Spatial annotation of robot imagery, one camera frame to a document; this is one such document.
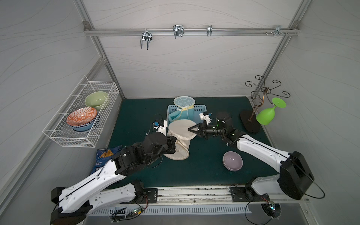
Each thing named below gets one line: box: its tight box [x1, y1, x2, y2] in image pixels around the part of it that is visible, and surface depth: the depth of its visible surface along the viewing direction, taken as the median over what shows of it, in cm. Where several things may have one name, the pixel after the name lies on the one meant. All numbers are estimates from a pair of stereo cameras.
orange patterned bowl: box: [66, 107, 98, 126], surface depth 64 cm
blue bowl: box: [69, 113, 99, 132], surface depth 59 cm
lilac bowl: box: [222, 150, 244, 172], surface depth 84 cm
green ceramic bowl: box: [84, 91, 109, 112], surface depth 73 cm
